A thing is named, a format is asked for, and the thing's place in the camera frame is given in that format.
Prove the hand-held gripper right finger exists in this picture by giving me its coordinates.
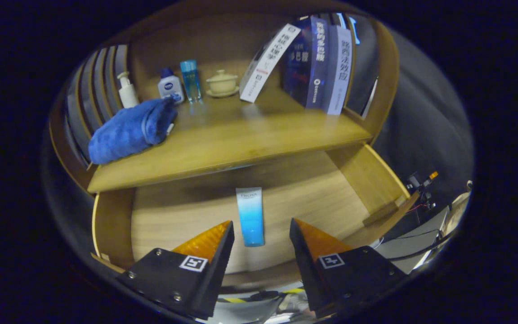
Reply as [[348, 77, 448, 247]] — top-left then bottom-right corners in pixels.
[[289, 218, 408, 318]]

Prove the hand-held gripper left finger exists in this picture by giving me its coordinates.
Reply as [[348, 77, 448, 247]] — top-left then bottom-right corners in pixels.
[[116, 220, 235, 321]]

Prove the blue gradient tube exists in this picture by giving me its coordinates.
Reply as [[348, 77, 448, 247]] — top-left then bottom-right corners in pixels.
[[236, 187, 265, 248]]

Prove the wooden countertop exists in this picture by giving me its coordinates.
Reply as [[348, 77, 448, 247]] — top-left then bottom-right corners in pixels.
[[87, 85, 373, 194]]

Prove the black equipment orange part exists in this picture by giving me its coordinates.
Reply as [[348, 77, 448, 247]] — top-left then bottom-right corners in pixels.
[[405, 171, 439, 212]]

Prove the blue folded towel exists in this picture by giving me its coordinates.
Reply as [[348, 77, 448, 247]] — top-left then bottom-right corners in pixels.
[[88, 95, 179, 165]]

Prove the beige lidded teacup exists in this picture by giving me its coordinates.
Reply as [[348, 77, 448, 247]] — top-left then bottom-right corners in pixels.
[[205, 69, 240, 98]]

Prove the white bottle blue cap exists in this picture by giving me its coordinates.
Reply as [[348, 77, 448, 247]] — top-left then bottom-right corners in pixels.
[[158, 67, 185, 105]]

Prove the clear blue bottle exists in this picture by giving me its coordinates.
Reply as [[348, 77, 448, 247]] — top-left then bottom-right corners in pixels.
[[179, 60, 202, 104]]

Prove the white pump bottle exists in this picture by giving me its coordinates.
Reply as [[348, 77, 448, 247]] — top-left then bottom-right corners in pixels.
[[116, 71, 139, 109]]

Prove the pale lilac book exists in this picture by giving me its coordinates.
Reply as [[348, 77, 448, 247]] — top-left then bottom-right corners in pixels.
[[322, 25, 353, 116]]

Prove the dark blue book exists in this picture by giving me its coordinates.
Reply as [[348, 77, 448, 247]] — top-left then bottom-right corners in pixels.
[[282, 16, 329, 110]]

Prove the white book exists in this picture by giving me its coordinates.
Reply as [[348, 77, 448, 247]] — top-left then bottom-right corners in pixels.
[[239, 23, 302, 104]]

